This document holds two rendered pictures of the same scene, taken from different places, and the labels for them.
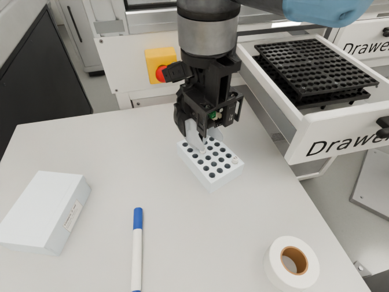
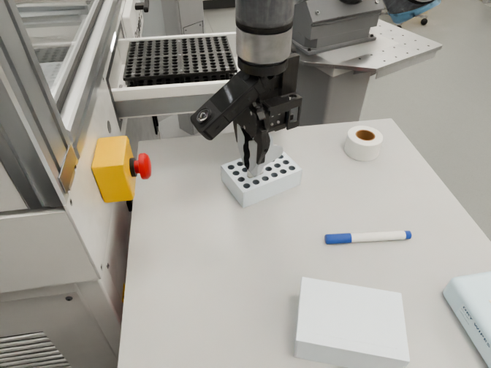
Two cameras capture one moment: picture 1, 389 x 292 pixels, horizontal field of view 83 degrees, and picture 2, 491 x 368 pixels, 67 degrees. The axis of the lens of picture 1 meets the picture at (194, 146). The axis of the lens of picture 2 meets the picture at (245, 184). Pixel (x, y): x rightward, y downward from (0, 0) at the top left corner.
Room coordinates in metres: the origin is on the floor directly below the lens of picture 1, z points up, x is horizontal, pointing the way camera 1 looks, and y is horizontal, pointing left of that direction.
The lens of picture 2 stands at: (0.28, 0.48, 1.24)
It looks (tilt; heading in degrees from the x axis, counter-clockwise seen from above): 43 degrees down; 274
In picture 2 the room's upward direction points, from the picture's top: straight up
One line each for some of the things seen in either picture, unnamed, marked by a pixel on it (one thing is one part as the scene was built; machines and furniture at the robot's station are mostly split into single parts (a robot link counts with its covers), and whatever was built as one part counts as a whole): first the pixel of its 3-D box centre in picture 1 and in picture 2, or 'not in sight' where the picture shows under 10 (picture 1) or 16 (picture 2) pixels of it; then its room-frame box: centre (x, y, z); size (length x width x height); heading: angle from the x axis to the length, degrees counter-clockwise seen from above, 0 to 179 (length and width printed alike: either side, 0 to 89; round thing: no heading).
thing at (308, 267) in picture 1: (289, 263); (363, 143); (0.09, -0.14, 0.78); 0.07 x 0.07 x 0.04
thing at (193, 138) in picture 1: (195, 139); (267, 155); (0.28, 0.00, 0.85); 0.06 x 0.03 x 0.09; 34
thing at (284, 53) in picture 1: (304, 74); (181, 69); (0.48, -0.26, 0.87); 0.22 x 0.18 x 0.06; 13
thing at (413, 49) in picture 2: not in sight; (339, 53); (0.06, -0.76, 0.70); 0.45 x 0.44 x 0.12; 37
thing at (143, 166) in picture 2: (163, 73); (140, 166); (0.47, 0.07, 0.88); 0.04 x 0.03 x 0.04; 103
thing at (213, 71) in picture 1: (208, 88); (265, 93); (0.29, -0.02, 0.95); 0.09 x 0.08 x 0.12; 34
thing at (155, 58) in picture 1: (161, 66); (118, 169); (0.50, 0.08, 0.88); 0.07 x 0.05 x 0.07; 103
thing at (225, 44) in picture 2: (338, 87); (227, 52); (0.38, -0.29, 0.90); 0.18 x 0.02 x 0.01; 103
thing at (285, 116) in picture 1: (301, 73); (177, 71); (0.49, -0.26, 0.86); 0.40 x 0.26 x 0.06; 13
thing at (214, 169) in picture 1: (208, 158); (261, 174); (0.29, -0.03, 0.78); 0.12 x 0.08 x 0.04; 34
